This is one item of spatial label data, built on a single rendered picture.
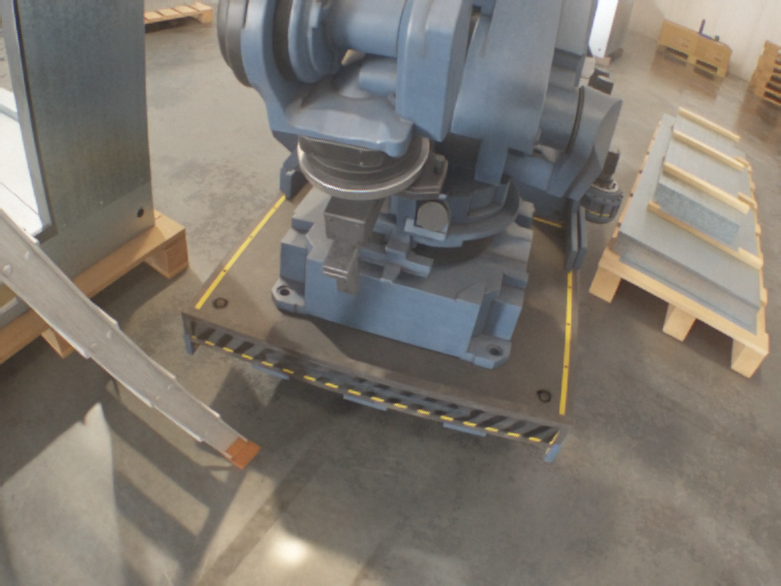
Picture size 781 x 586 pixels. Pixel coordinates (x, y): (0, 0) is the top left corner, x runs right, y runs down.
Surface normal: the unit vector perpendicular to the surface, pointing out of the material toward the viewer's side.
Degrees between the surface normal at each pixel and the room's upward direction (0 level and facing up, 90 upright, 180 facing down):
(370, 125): 57
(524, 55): 49
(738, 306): 90
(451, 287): 0
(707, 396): 0
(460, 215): 90
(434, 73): 112
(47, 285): 88
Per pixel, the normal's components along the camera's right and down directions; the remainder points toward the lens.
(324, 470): 0.13, -0.75
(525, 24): -0.11, -0.04
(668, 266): -0.53, 0.50
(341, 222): -0.29, 0.84
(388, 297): -0.26, 0.61
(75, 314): 0.86, 0.38
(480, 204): 0.62, 0.57
